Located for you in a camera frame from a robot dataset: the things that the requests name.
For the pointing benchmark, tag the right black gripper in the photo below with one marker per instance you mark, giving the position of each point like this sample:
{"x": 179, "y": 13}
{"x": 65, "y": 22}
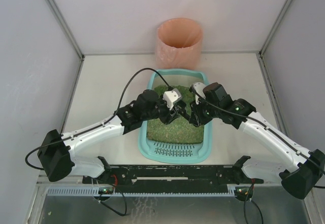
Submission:
{"x": 197, "y": 115}

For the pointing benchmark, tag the black litter scoop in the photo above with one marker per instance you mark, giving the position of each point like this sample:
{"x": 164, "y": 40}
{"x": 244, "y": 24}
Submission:
{"x": 183, "y": 116}

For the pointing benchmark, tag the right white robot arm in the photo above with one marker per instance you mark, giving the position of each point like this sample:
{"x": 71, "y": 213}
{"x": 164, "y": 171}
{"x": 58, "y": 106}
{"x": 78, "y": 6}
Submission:
{"x": 298, "y": 170}

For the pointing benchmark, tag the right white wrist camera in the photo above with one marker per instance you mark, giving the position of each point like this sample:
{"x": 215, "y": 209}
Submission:
{"x": 197, "y": 90}

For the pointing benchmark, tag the teal plastic litter box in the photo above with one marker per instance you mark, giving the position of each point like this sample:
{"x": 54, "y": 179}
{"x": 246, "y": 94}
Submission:
{"x": 177, "y": 153}

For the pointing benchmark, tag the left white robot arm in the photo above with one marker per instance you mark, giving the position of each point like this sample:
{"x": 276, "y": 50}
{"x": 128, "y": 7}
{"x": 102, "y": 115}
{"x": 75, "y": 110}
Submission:
{"x": 60, "y": 153}

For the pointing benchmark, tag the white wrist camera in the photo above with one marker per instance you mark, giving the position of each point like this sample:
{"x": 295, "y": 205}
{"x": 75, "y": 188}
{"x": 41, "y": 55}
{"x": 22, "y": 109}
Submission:
{"x": 171, "y": 97}
{"x": 197, "y": 90}

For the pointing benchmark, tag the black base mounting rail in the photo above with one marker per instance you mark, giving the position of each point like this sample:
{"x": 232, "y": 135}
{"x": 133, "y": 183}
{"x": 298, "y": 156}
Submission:
{"x": 179, "y": 178}

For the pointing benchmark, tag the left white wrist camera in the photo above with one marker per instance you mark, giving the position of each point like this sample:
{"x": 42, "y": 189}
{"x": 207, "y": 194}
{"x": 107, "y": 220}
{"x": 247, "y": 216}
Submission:
{"x": 171, "y": 97}

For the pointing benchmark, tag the white slotted cable duct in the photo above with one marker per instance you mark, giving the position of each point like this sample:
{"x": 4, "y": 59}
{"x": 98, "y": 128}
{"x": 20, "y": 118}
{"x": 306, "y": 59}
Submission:
{"x": 230, "y": 191}

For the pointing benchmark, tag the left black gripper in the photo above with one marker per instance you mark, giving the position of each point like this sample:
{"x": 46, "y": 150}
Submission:
{"x": 170, "y": 115}

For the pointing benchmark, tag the pink lined trash bin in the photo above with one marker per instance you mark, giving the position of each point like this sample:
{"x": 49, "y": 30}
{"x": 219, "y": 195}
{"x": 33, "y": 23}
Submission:
{"x": 179, "y": 44}

